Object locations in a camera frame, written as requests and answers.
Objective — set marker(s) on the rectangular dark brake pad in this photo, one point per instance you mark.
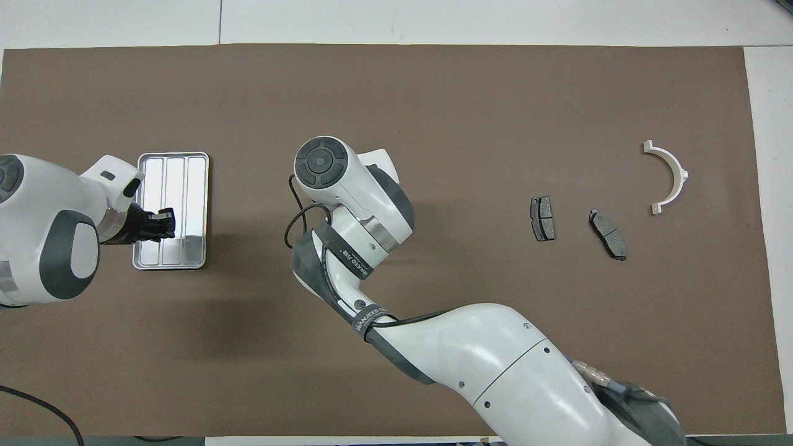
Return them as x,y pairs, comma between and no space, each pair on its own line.
543,218

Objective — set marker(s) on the silver metal tray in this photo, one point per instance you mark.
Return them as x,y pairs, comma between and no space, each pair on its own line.
186,186

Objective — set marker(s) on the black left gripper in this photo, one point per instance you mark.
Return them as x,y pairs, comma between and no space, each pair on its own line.
139,224

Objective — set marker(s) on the brown table mat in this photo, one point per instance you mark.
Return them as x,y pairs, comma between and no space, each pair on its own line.
433,111

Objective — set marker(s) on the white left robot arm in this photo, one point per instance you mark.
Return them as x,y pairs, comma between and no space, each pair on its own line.
43,229

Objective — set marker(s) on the curved dark brake pad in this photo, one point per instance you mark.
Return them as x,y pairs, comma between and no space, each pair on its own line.
608,235

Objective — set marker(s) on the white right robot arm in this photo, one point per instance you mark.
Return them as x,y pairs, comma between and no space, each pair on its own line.
495,365

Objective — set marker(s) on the white semicircular bracket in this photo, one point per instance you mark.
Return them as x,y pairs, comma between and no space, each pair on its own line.
676,170

